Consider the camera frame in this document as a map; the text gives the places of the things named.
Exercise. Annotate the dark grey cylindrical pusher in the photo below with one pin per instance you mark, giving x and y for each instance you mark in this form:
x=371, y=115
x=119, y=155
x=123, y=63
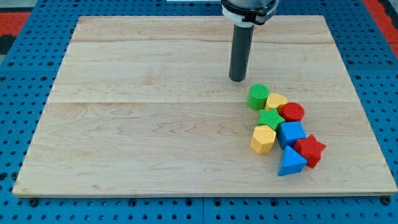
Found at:
x=240, y=50

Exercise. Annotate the yellow hexagon block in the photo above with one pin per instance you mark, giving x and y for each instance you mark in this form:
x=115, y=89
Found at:
x=263, y=139

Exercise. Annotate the blue cube block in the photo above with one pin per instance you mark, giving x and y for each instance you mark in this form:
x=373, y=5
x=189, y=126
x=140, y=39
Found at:
x=289, y=133

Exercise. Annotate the green cylinder block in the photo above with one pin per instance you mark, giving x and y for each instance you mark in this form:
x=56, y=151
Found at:
x=258, y=94

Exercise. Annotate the yellow heart block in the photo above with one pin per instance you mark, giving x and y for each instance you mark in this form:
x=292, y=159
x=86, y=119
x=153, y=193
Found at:
x=275, y=101

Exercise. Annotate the green star block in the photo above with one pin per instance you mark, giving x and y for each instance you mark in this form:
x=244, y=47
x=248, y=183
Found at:
x=270, y=118

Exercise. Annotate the red cylinder block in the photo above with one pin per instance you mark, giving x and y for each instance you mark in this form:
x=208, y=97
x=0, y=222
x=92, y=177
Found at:
x=292, y=112

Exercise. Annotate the light wooden board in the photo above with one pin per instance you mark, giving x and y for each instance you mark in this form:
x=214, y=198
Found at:
x=142, y=106

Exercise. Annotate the red star block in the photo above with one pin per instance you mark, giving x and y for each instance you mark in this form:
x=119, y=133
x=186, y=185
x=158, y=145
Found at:
x=311, y=149

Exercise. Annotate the blue triangle block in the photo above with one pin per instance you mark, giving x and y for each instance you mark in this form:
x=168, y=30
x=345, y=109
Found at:
x=291, y=162

